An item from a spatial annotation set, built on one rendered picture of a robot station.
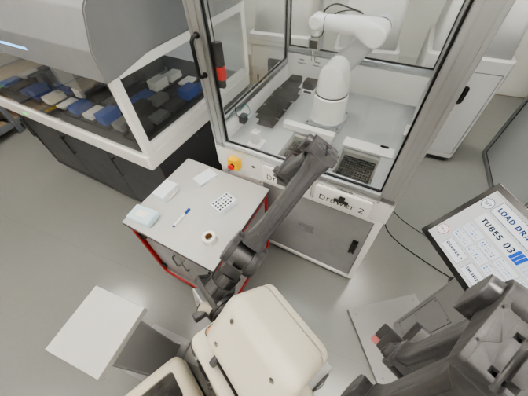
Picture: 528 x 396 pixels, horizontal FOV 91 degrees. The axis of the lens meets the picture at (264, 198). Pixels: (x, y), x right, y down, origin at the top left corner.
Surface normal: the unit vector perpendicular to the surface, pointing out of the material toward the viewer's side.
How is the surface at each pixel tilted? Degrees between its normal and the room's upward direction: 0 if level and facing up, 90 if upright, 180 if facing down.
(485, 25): 90
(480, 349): 13
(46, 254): 0
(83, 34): 69
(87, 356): 0
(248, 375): 47
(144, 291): 0
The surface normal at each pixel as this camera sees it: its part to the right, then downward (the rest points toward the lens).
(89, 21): 0.88, 0.35
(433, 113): -0.47, 0.69
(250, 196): -0.04, -0.63
